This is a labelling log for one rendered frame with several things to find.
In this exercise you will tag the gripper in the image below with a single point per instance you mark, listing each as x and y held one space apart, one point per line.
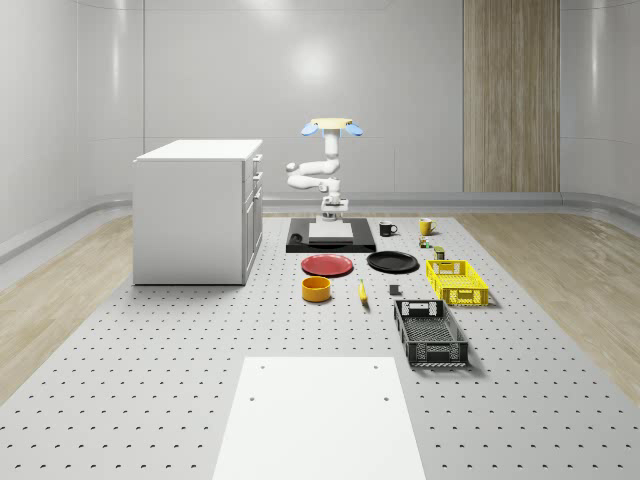
334 204

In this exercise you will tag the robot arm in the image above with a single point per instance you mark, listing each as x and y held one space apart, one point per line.
331 147

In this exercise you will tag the black stove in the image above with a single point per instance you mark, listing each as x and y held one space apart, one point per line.
365 240

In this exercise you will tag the black mug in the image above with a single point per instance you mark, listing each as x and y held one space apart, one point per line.
386 229

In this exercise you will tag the red plate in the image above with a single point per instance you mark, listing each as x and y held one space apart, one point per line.
327 265

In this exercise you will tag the black plate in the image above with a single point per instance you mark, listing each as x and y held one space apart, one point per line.
392 262

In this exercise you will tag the yellow bowl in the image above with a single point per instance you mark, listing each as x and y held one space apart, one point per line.
316 292

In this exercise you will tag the banana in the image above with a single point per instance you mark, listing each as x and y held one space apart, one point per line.
363 294

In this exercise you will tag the yellow mug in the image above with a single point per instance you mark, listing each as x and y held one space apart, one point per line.
426 227

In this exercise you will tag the puzzle cube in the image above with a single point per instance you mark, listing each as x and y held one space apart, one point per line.
425 243

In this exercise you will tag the grey cube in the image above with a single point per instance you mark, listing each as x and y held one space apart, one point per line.
395 290

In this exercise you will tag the flat-sided can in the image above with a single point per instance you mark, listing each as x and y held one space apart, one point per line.
439 253

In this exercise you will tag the white cabinet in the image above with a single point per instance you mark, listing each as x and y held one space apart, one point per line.
190 220

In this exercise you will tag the yellow basket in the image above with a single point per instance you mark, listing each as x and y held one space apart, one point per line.
457 287

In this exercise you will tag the dark grey basket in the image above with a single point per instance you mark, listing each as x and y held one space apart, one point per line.
430 350

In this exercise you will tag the white board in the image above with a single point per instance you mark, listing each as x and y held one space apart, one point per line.
320 425

